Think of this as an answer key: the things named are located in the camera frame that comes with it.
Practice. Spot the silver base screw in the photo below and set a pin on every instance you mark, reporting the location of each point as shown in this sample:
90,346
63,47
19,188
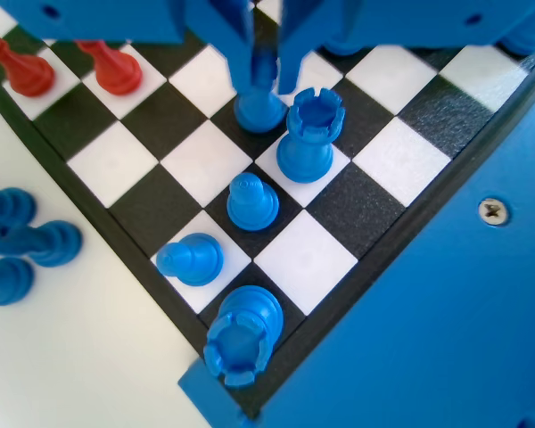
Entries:
494,211

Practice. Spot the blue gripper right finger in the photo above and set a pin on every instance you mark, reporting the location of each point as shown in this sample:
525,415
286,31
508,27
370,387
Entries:
298,31

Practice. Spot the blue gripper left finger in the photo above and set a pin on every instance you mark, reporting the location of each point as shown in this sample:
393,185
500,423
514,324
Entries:
232,31

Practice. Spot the black white chessboard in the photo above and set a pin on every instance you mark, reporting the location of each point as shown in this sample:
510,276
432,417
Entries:
196,156

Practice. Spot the red chess pawn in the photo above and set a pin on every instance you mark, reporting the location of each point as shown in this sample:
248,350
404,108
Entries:
116,69
24,69

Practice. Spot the blue chess pawn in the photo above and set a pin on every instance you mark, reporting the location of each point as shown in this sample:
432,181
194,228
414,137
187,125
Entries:
258,111
191,260
252,205

